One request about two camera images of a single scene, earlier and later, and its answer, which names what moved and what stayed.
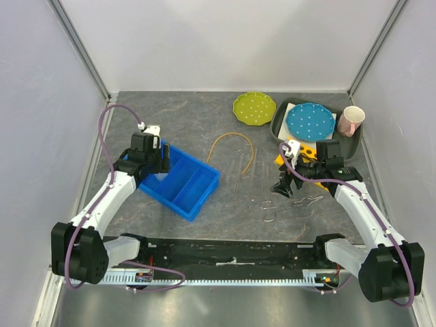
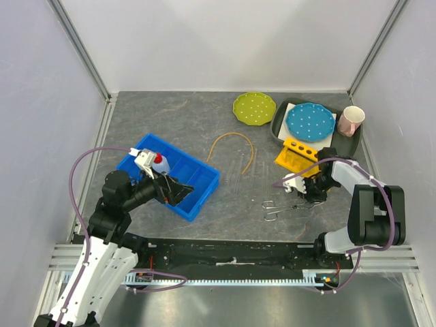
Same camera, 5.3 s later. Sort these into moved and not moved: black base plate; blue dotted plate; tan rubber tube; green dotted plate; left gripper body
Moved: left gripper body
Not moved: black base plate; blue dotted plate; tan rubber tube; green dotted plate
